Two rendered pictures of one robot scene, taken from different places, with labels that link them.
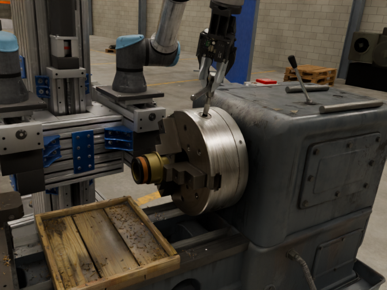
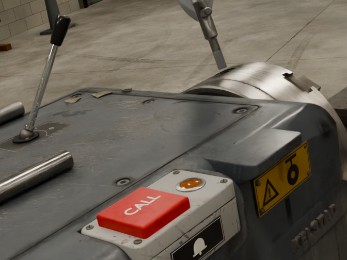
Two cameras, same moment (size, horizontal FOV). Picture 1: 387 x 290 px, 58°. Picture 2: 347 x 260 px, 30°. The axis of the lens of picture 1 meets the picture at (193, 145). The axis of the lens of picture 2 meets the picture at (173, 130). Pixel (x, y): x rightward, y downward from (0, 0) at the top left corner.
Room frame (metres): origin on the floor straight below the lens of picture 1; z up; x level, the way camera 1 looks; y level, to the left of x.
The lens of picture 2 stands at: (1.91, -0.34, 1.51)
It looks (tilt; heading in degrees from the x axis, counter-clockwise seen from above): 19 degrees down; 167
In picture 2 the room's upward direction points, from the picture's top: 11 degrees counter-clockwise
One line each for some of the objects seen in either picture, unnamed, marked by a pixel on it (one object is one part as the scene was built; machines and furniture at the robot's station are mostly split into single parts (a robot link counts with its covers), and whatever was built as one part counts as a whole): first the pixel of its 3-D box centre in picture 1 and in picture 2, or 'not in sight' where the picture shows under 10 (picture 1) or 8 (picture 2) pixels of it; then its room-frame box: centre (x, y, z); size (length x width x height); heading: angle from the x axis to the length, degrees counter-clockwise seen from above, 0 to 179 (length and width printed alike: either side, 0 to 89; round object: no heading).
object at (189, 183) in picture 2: not in sight; (190, 185); (1.37, -0.22, 1.26); 0.02 x 0.02 x 0.01
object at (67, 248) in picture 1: (102, 240); not in sight; (0.81, 0.23, 0.89); 0.36 x 0.30 x 0.04; 32
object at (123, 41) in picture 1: (131, 50); not in sight; (1.53, 0.29, 1.33); 0.13 x 0.12 x 0.14; 107
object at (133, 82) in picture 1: (129, 77); not in sight; (1.53, 0.30, 1.21); 0.15 x 0.15 x 0.10
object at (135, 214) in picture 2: (266, 82); (144, 214); (1.40, -0.27, 1.26); 0.06 x 0.06 x 0.02; 32
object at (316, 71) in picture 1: (310, 76); not in sight; (8.80, -2.78, 0.22); 1.25 x 0.86 x 0.44; 140
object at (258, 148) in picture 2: (232, 88); (251, 156); (1.31, -0.13, 1.24); 0.09 x 0.08 x 0.03; 122
